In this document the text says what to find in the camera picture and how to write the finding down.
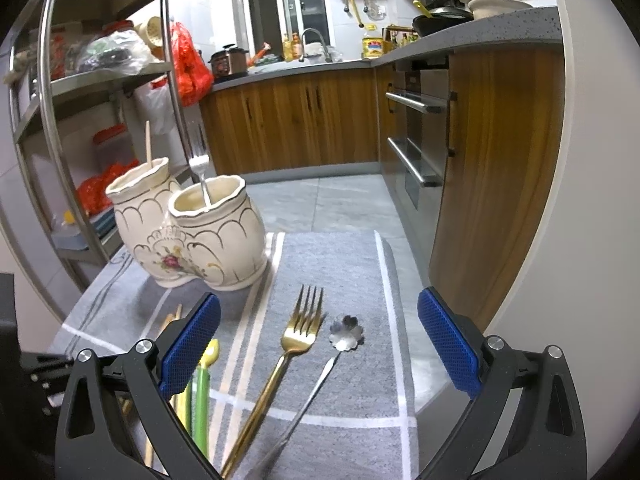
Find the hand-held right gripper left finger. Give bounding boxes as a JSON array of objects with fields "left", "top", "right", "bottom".
[{"left": 54, "top": 291, "right": 223, "bottom": 480}]

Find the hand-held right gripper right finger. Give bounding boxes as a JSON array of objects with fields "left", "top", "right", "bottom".
[{"left": 416, "top": 286, "right": 588, "bottom": 480}]

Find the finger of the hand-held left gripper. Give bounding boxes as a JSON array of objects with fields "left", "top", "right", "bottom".
[{"left": 21, "top": 353, "right": 75, "bottom": 411}]

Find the all yellow plastic spoon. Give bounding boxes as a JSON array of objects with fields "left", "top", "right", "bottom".
[{"left": 170, "top": 372, "right": 194, "bottom": 436}]

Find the yellow spoon with green handle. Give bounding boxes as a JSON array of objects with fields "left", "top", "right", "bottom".
[{"left": 192, "top": 338, "right": 221, "bottom": 461}]

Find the silver flower spoon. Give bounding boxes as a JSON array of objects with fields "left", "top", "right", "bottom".
[{"left": 255, "top": 314, "right": 365, "bottom": 478}]

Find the gold fork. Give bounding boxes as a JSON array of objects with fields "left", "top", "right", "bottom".
[{"left": 220, "top": 285, "right": 326, "bottom": 478}]

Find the cream ceramic double utensil holder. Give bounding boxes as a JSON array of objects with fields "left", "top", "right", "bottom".
[{"left": 105, "top": 157, "right": 267, "bottom": 290}]

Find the grey striped cloth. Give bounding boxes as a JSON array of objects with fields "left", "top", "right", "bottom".
[{"left": 47, "top": 230, "right": 421, "bottom": 480}]

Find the wooden cabinet side panel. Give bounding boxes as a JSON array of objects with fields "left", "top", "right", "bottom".
[{"left": 427, "top": 42, "right": 566, "bottom": 333}]

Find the small red bag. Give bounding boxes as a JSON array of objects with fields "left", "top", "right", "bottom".
[{"left": 76, "top": 159, "right": 141, "bottom": 215}]

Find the silver fork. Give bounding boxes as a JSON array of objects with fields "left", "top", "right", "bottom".
[{"left": 189, "top": 140, "right": 213, "bottom": 211}]

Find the red lid plastic jar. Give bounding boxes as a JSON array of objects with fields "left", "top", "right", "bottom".
[{"left": 92, "top": 129, "right": 133, "bottom": 173}]

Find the built-in steel oven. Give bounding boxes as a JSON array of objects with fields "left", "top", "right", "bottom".
[{"left": 385, "top": 55, "right": 458, "bottom": 211}]

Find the wooden kitchen cabinet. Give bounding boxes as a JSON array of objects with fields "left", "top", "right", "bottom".
[{"left": 200, "top": 67, "right": 381, "bottom": 177}]

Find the red plastic bag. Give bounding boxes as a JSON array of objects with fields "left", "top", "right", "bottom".
[{"left": 167, "top": 22, "right": 215, "bottom": 107}]

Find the metal shelf rack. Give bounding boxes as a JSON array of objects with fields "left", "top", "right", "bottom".
[{"left": 10, "top": 0, "right": 211, "bottom": 291}]

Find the dark pressure cooker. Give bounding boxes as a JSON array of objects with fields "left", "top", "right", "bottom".
[{"left": 209, "top": 44, "right": 250, "bottom": 81}]

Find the clear plastic bag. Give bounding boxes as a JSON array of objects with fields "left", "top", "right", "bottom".
[{"left": 75, "top": 29, "right": 161, "bottom": 77}]

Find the yellow oil bottle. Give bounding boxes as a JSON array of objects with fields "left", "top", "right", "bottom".
[{"left": 362, "top": 31, "right": 386, "bottom": 59}]

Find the beige plastic basket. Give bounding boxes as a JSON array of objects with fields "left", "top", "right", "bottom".
[{"left": 134, "top": 16, "right": 163, "bottom": 50}]

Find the grey kitchen countertop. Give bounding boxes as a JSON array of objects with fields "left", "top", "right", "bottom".
[{"left": 212, "top": 6, "right": 561, "bottom": 92}]

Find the chrome faucet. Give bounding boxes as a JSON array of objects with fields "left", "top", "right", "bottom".
[{"left": 300, "top": 28, "right": 333, "bottom": 63}]

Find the black wok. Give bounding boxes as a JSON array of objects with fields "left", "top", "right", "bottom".
[{"left": 411, "top": 7, "right": 473, "bottom": 37}]

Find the white pot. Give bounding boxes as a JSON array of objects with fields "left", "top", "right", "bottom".
[{"left": 467, "top": 0, "right": 535, "bottom": 21}]

